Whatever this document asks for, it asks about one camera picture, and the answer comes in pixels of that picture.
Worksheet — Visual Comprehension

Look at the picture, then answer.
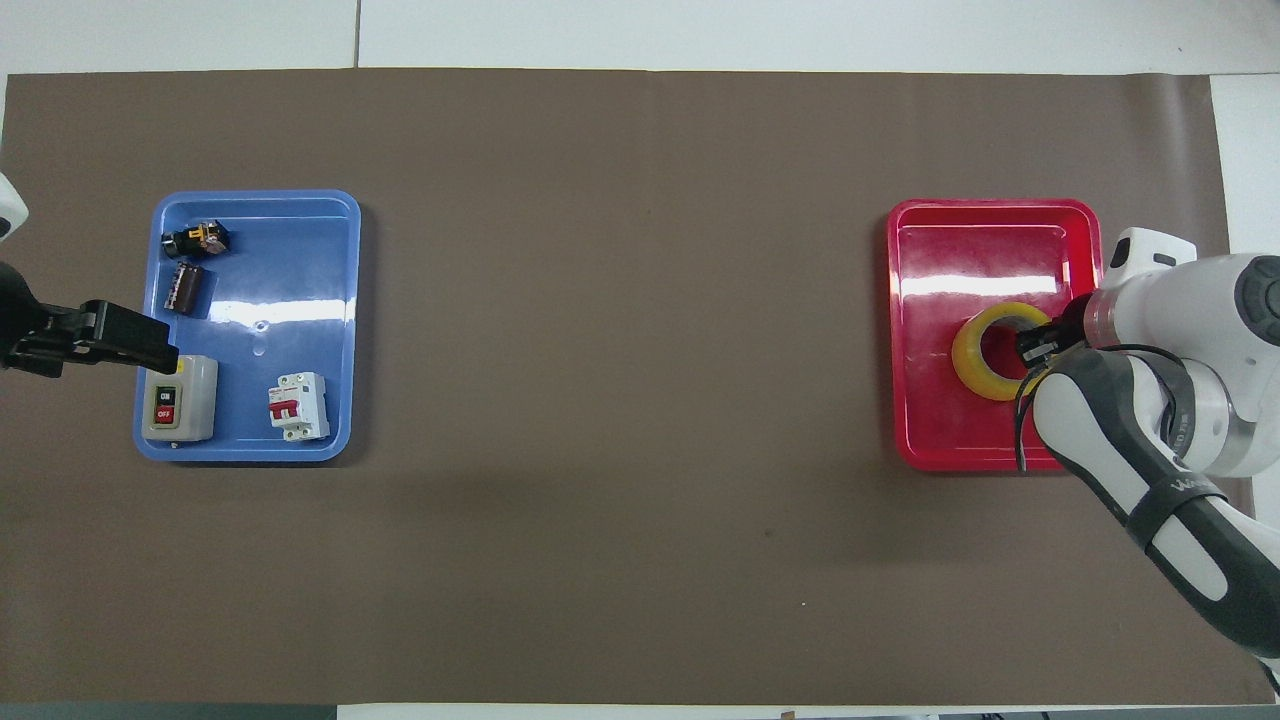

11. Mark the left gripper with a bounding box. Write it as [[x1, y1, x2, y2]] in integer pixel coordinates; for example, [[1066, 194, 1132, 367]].
[[0, 261, 49, 377]]

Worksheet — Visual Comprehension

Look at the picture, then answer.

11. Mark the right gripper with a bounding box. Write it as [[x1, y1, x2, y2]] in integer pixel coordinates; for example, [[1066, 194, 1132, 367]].
[[1048, 294, 1098, 355]]

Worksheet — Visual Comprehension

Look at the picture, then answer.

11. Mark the yellow tape roll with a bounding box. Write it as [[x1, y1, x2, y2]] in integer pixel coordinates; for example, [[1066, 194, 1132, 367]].
[[951, 301, 1054, 403]]

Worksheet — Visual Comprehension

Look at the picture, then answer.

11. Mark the red plastic tray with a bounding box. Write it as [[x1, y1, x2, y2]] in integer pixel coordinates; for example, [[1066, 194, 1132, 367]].
[[885, 197, 1105, 474]]

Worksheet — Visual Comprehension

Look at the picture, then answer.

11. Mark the brown cylindrical capacitor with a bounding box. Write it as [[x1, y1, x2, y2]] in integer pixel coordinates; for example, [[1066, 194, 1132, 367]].
[[164, 261, 207, 318]]

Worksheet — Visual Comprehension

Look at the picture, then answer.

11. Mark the small black electrical connector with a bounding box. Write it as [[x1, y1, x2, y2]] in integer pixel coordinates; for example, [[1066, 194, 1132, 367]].
[[161, 221, 232, 260]]

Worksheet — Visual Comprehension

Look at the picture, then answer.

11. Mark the blue plastic tray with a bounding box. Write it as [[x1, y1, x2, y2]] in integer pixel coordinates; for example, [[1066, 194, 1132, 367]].
[[132, 189, 363, 464]]

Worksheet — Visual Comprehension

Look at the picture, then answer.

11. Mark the white circuit breaker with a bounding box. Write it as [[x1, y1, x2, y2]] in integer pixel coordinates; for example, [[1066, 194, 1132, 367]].
[[266, 371, 332, 443]]

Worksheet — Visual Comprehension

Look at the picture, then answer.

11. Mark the grey on-off switch box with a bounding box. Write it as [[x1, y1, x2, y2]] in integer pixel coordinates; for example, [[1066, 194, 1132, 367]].
[[139, 354, 220, 445]]

